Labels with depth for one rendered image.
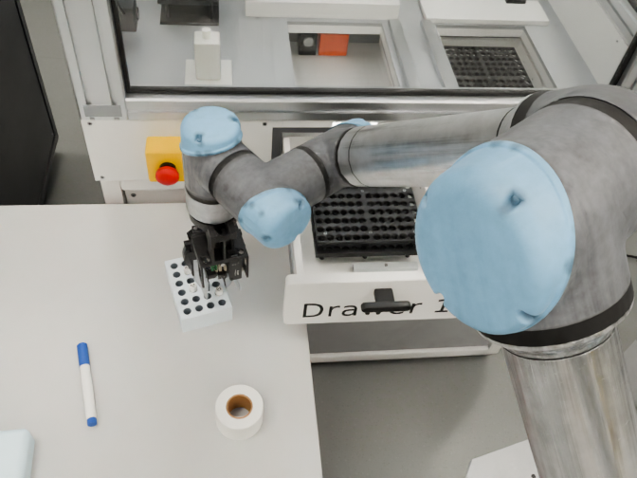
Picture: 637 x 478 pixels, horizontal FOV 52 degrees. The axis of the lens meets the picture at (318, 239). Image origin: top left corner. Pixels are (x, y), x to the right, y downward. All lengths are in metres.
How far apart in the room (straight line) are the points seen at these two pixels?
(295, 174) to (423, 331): 1.10
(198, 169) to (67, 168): 1.70
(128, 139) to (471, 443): 1.24
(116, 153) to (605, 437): 0.93
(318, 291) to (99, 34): 0.51
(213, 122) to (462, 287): 0.44
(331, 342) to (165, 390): 0.83
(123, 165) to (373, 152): 0.62
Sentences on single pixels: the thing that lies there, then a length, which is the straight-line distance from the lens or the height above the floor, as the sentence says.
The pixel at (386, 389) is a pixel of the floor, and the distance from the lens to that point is 1.93.
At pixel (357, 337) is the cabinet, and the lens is 1.79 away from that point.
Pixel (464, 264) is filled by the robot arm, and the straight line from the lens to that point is 0.45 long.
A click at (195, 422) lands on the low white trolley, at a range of 1.02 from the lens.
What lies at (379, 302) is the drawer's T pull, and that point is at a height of 0.91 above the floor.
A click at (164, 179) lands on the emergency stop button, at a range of 1.15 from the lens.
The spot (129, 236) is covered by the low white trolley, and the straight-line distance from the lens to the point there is 1.22.
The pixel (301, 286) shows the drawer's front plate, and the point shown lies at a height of 0.92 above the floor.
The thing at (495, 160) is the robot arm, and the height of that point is 1.41.
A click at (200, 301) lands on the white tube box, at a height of 0.80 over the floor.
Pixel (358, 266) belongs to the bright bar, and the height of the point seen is 0.85.
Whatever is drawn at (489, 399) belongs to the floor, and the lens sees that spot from 1.99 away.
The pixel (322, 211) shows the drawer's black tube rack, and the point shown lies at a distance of 1.07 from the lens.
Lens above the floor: 1.69
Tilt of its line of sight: 50 degrees down
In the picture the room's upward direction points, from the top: 8 degrees clockwise
